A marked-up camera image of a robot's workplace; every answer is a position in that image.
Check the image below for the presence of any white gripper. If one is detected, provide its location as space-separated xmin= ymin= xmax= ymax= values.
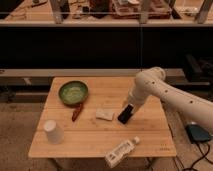
xmin=123 ymin=87 xmax=149 ymax=116

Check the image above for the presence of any black eraser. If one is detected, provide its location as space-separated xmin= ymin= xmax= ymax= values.
xmin=117 ymin=104 xmax=133 ymax=124

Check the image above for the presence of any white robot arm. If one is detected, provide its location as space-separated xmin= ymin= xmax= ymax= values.
xmin=124 ymin=67 xmax=213 ymax=134

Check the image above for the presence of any white sponge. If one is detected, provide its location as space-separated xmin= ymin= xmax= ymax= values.
xmin=96 ymin=109 xmax=114 ymax=121

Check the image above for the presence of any white plastic bottle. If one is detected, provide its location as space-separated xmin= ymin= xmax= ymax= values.
xmin=105 ymin=137 xmax=140 ymax=168

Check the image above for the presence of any wooden table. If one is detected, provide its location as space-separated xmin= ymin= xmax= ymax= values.
xmin=29 ymin=77 xmax=176 ymax=158

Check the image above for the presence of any red chili pepper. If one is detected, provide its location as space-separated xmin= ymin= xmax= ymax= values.
xmin=72 ymin=103 xmax=83 ymax=122

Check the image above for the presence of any green bowl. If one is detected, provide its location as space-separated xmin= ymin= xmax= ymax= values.
xmin=58 ymin=80 xmax=88 ymax=105

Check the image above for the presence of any blue foot pedal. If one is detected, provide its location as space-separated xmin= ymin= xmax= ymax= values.
xmin=185 ymin=124 xmax=212 ymax=143

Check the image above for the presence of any white upside-down cup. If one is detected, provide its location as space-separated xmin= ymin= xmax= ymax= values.
xmin=43 ymin=120 xmax=64 ymax=144

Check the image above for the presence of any wooden shelf with clutter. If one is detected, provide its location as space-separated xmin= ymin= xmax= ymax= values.
xmin=0 ymin=0 xmax=213 ymax=27

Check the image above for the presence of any black cable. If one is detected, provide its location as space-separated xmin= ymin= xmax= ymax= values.
xmin=173 ymin=141 xmax=213 ymax=171

